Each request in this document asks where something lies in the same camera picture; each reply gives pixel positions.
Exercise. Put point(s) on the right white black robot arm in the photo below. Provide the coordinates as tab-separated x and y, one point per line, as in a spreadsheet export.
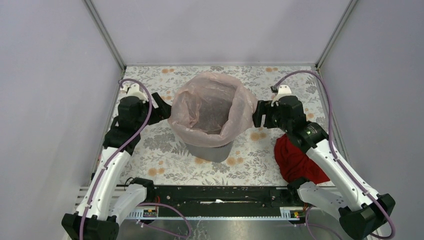
360	209

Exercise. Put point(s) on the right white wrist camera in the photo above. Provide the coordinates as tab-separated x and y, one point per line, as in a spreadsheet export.
281	91

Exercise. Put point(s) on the red cloth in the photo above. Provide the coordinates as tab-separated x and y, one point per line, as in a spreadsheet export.
294	164

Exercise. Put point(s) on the pink plastic trash bag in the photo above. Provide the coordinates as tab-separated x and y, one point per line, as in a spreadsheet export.
211	110

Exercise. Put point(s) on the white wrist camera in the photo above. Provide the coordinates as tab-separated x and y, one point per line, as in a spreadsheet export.
134	90
281	91

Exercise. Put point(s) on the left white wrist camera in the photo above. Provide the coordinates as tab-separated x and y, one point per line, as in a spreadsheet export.
134	90

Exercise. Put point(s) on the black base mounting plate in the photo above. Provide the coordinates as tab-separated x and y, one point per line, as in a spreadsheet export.
233	198

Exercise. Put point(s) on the grey plastic trash bin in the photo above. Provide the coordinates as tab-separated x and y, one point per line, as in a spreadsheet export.
211	154

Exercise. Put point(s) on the grey slotted cable duct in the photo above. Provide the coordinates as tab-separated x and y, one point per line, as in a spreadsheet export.
162	213

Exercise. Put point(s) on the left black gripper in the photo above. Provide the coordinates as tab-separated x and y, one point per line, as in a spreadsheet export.
163	111

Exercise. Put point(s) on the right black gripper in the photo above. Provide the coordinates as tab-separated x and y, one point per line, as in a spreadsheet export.
263	107

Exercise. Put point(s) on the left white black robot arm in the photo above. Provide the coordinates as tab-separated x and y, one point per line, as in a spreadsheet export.
95	218

